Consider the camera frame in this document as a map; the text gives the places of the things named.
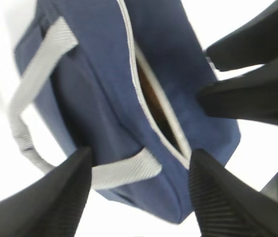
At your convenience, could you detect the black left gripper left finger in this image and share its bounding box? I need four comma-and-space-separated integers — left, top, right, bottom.
0, 148, 92, 237

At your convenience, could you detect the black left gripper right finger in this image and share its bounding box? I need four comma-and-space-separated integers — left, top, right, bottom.
189, 149, 278, 237

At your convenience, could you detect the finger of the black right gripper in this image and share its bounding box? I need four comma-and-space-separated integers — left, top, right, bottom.
207, 0, 278, 72
197, 63, 278, 125

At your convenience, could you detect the brown bread roll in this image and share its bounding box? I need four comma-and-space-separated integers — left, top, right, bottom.
137, 66, 180, 152

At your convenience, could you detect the navy blue lunch bag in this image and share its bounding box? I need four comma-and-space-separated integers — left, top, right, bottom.
9, 0, 241, 224

